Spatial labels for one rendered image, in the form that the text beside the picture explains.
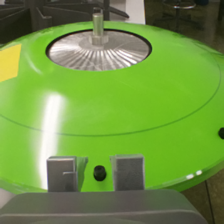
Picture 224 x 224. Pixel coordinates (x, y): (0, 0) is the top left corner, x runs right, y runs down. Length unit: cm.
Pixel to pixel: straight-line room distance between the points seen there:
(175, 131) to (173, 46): 12
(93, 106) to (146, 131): 4
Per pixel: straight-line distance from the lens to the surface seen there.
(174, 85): 24
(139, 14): 101
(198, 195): 159
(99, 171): 18
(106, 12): 72
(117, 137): 20
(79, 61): 27
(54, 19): 68
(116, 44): 29
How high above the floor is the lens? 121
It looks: 36 degrees down
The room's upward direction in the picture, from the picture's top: straight up
